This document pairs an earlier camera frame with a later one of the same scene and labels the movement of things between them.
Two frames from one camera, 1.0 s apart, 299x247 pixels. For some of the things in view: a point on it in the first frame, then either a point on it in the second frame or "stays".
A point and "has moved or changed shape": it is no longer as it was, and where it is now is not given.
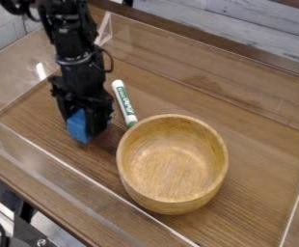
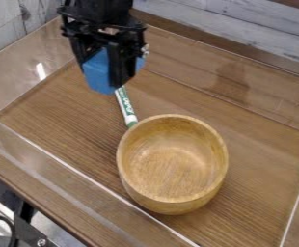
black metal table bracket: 26,234 stays
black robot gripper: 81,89 to 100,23
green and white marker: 125,103 stays
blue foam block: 77,124 has moved or changed shape
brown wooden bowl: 172,163 stays
